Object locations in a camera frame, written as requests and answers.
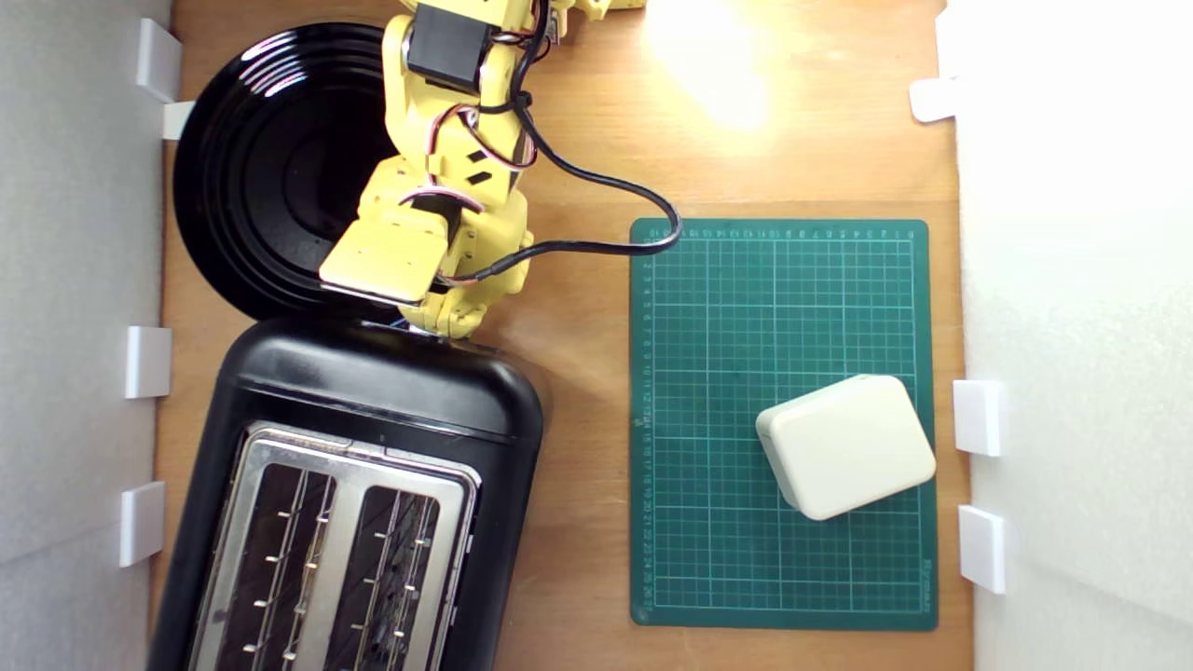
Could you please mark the black two-slot toaster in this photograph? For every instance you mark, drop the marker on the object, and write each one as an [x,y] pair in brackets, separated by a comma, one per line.
[373,382]

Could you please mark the black round plate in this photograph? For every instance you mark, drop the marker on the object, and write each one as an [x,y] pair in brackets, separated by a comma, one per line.
[261,186]

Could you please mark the green cutting mat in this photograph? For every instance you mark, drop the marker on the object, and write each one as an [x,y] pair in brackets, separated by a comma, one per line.
[727,373]

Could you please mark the white block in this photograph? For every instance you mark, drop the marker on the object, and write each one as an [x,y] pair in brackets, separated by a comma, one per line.
[843,447]

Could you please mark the yellow gripper camera mount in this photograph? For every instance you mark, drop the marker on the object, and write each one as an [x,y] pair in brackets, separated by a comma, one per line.
[382,261]

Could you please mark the white wall clip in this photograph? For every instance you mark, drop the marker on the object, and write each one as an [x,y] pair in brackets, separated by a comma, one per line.
[149,362]
[158,61]
[932,100]
[142,524]
[982,550]
[177,119]
[979,417]

